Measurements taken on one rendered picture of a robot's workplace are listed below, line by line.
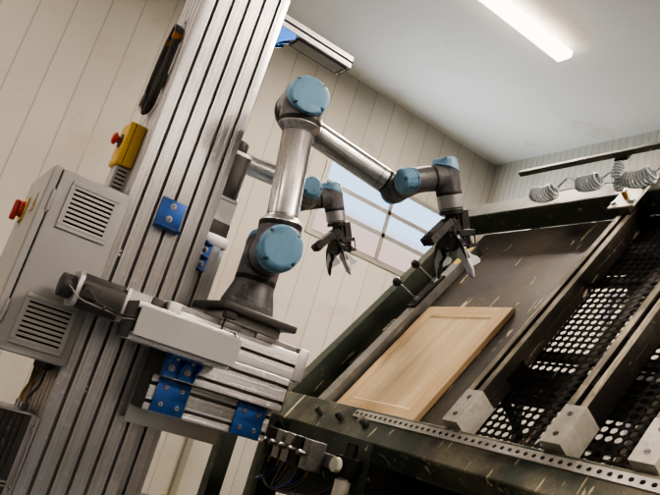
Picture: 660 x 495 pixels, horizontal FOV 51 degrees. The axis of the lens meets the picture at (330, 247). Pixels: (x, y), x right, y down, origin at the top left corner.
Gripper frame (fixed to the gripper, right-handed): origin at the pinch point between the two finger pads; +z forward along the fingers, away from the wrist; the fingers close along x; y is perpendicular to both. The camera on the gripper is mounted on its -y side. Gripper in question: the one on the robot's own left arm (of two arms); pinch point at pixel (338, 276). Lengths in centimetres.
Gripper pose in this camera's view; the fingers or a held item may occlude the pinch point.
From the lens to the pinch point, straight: 262.7
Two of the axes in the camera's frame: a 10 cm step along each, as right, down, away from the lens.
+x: -5.2, 0.6, 8.5
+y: 8.5, -1.1, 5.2
